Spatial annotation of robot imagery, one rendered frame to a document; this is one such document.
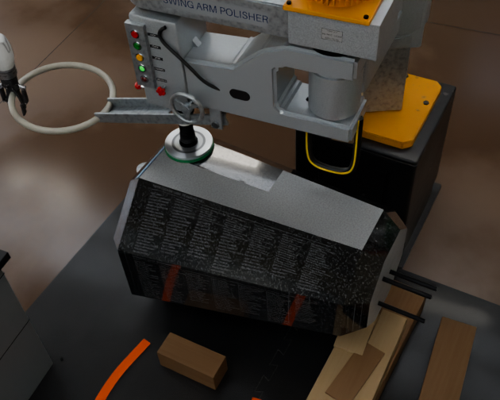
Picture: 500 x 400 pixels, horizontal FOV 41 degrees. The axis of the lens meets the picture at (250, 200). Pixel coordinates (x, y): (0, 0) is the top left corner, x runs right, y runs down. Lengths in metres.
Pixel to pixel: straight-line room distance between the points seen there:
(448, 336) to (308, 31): 1.66
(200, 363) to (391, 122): 1.40
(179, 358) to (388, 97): 1.53
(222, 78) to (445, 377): 1.62
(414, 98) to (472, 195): 0.90
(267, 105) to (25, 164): 2.24
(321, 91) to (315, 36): 0.24
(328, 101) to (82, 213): 2.00
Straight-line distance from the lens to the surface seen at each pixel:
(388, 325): 3.10
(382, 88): 3.13
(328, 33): 2.18
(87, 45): 5.26
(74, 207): 4.02
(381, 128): 3.13
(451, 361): 3.19
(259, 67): 2.40
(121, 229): 2.99
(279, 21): 2.24
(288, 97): 2.54
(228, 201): 2.75
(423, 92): 3.36
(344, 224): 2.66
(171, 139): 3.01
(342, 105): 2.40
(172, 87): 2.65
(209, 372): 3.09
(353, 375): 2.94
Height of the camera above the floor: 2.85
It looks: 48 degrees down
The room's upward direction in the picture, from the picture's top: 5 degrees counter-clockwise
